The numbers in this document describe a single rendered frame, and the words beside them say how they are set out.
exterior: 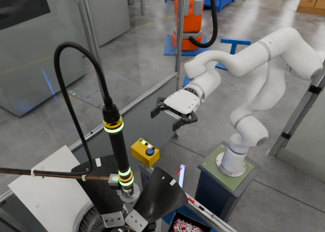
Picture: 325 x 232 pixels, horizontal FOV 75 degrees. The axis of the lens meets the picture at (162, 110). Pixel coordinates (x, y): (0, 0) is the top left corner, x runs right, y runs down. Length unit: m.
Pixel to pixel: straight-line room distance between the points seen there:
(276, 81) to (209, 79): 0.39
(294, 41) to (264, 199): 1.89
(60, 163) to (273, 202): 2.10
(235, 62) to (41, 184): 0.94
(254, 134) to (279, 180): 1.66
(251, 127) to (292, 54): 0.39
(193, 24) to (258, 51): 3.60
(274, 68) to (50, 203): 1.17
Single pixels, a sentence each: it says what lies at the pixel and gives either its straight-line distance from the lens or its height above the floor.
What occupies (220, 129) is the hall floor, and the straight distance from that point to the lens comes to 2.97.
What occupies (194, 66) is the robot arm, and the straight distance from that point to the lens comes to 0.79.
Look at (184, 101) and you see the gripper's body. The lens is 0.72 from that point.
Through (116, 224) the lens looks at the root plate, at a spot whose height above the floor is 1.24.
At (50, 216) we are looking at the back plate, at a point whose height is 1.20.
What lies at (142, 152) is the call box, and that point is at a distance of 1.33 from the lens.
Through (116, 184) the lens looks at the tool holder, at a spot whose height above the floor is 1.54.
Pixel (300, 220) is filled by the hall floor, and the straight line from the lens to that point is 2.64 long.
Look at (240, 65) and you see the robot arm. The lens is 0.85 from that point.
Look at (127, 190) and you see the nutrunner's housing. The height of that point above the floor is 1.51.
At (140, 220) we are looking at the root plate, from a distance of 1.03.
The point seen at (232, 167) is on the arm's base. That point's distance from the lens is 1.42.
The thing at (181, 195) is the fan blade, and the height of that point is 1.16.
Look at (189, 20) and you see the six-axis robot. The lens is 4.40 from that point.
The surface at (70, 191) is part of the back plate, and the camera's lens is 1.12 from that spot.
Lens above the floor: 2.16
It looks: 43 degrees down
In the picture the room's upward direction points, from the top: straight up
